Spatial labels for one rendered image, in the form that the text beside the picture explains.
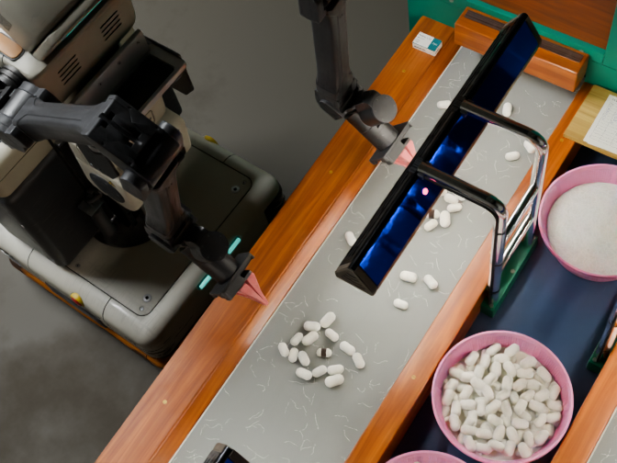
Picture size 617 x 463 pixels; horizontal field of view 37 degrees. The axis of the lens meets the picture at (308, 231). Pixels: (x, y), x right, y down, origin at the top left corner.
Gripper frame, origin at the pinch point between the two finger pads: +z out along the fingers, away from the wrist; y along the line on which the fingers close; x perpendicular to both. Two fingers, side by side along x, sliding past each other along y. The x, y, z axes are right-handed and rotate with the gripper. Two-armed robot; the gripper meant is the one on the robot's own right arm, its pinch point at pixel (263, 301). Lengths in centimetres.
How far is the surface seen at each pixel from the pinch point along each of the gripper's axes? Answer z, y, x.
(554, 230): 38, 48, -16
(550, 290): 46, 38, -15
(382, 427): 29.9, -7.3, -13.4
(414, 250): 20.4, 29.3, -1.7
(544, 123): 27, 71, -7
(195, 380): 1.5, -19.0, 10.9
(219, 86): -15, 80, 127
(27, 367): -9, -33, 120
